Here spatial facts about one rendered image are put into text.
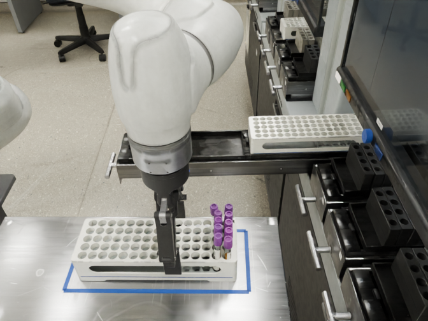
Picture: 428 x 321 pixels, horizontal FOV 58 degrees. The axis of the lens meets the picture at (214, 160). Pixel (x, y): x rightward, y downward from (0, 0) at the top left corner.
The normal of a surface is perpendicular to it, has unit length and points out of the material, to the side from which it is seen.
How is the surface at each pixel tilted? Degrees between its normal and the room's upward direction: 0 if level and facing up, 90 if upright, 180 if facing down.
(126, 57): 77
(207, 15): 22
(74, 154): 0
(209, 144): 0
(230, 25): 52
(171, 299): 0
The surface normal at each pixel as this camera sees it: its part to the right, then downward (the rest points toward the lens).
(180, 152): 0.70, 0.45
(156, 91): 0.25, 0.58
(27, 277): -0.02, -0.76
